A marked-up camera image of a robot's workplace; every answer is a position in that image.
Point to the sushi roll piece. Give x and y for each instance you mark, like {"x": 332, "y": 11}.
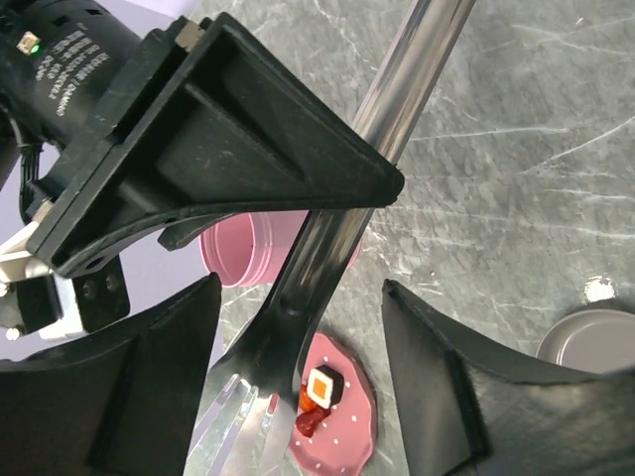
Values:
{"x": 325, "y": 386}

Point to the pink cylindrical container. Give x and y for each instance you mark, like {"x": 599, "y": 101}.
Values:
{"x": 250, "y": 249}

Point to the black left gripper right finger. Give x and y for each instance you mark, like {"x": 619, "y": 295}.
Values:
{"x": 468, "y": 405}

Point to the grey round lid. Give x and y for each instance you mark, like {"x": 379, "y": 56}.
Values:
{"x": 593, "y": 340}

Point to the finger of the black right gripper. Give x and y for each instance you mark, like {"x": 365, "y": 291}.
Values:
{"x": 206, "y": 123}

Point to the pink dotted plate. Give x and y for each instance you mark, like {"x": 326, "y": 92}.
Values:
{"x": 343, "y": 443}

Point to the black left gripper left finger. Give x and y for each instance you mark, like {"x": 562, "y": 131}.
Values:
{"x": 120, "y": 401}

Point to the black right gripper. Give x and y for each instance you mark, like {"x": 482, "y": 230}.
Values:
{"x": 59, "y": 60}

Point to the red sausage piece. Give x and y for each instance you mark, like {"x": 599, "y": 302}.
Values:
{"x": 311, "y": 415}

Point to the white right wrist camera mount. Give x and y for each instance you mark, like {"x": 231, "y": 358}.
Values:
{"x": 33, "y": 298}

